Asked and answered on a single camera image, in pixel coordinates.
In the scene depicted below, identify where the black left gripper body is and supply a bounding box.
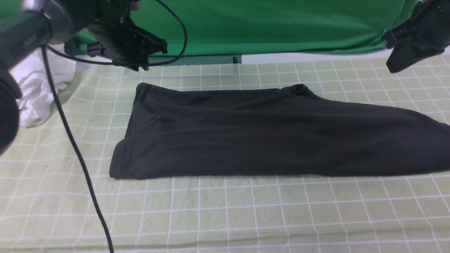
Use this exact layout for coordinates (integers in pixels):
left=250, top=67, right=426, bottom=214
left=86, top=0, right=168, bottom=71

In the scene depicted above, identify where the green backdrop cloth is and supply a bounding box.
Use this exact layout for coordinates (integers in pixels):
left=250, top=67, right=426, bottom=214
left=0, top=0, right=419, bottom=57

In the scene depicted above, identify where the light green checkered tablecloth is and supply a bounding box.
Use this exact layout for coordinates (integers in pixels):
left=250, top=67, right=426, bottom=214
left=0, top=55, right=449, bottom=253

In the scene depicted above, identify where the crumpled white shirt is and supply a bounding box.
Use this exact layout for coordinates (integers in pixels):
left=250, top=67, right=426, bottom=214
left=9, top=49, right=76, bottom=128

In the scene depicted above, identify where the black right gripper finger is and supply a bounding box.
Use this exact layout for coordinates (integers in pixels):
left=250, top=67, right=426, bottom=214
left=386, top=44, right=447, bottom=74

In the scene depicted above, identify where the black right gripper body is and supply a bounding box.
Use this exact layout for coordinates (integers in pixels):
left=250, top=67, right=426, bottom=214
left=381, top=0, right=450, bottom=53

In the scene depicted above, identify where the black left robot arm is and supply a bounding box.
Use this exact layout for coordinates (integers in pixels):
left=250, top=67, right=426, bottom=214
left=0, top=0, right=168, bottom=153

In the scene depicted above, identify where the dark gray long-sleeve shirt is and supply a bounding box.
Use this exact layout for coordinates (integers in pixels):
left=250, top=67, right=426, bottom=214
left=109, top=83, right=450, bottom=180

